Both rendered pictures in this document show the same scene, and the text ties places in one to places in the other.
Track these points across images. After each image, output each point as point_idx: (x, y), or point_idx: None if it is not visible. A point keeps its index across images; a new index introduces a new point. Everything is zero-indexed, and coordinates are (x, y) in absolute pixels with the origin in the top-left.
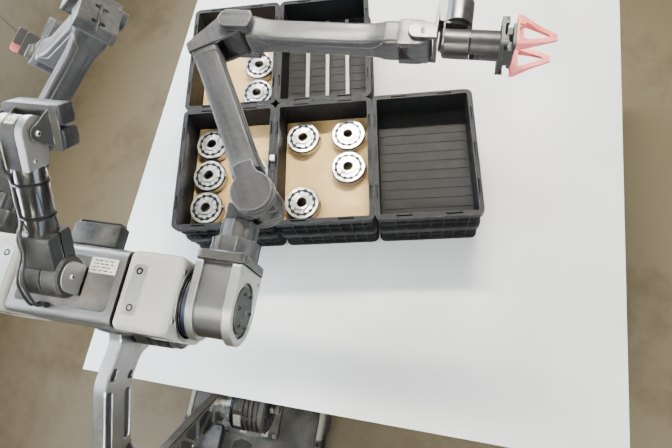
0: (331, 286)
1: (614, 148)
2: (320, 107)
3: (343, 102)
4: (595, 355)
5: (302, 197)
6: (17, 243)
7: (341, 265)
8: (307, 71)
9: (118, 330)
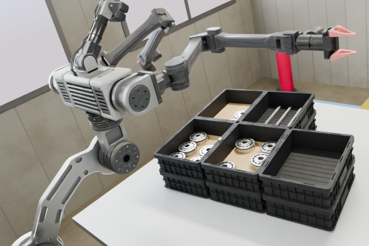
0: (219, 227)
1: None
2: (260, 129)
3: (273, 127)
4: None
5: (226, 165)
6: (82, 41)
7: (233, 219)
8: (266, 122)
9: (91, 99)
